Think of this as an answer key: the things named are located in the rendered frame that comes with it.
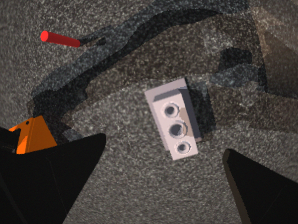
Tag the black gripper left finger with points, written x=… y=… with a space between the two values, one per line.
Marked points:
x=43 y=185

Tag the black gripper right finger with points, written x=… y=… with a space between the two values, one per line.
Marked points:
x=262 y=196

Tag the red peg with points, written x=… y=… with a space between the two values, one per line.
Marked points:
x=59 y=39

